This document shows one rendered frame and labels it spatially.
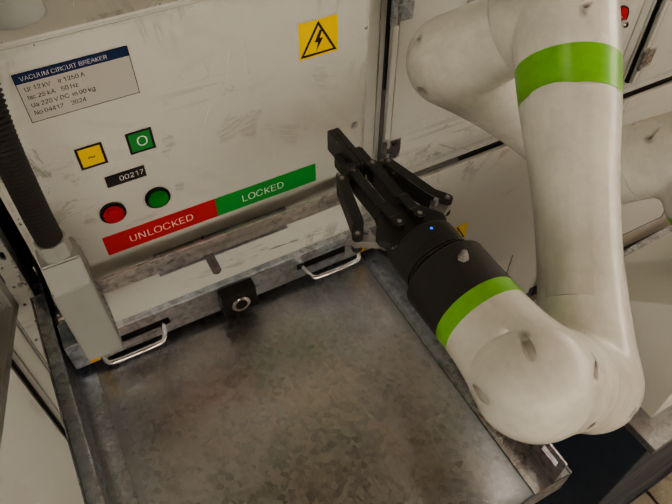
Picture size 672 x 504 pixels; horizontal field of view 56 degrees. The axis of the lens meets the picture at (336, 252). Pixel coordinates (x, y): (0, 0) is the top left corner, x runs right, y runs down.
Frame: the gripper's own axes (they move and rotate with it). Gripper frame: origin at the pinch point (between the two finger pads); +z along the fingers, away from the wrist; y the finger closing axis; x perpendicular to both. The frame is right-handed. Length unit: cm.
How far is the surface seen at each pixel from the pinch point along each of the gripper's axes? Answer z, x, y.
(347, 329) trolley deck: -0.1, -38.2, 0.6
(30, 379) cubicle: 32, -60, -53
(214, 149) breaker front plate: 13.4, -4.2, -12.5
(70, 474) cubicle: 29, -98, -58
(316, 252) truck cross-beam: 12.1, -31.4, 1.2
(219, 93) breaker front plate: 13.4, 3.9, -10.5
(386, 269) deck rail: 7.7, -37.9, 12.9
